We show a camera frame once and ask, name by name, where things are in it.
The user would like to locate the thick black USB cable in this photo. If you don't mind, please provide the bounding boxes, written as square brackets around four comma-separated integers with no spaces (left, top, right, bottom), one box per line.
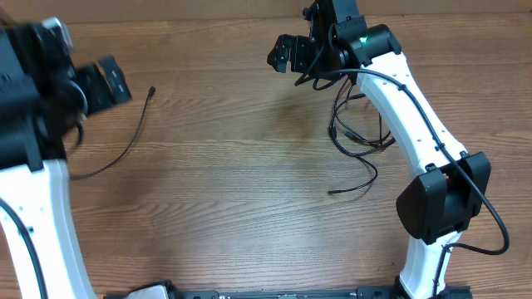
[326,78,397,196]

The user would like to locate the thin black USB-C cable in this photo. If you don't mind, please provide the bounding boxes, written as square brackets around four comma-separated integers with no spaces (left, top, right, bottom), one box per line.
[68,85,157,181]

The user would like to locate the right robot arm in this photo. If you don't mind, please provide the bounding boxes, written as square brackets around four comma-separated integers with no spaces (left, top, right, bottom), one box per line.
[267,1,490,298]

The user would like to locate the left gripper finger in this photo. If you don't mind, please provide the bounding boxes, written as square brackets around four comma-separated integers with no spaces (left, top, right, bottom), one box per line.
[76,64,112,113]
[99,56,131,105]

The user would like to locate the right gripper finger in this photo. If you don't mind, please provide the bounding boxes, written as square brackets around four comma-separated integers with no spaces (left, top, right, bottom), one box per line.
[267,45,290,73]
[275,34,298,51]

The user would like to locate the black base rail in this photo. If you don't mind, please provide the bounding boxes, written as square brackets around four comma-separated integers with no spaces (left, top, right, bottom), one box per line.
[178,284,473,299]

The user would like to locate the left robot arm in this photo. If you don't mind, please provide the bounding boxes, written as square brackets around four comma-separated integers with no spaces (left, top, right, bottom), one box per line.
[1,17,131,298]

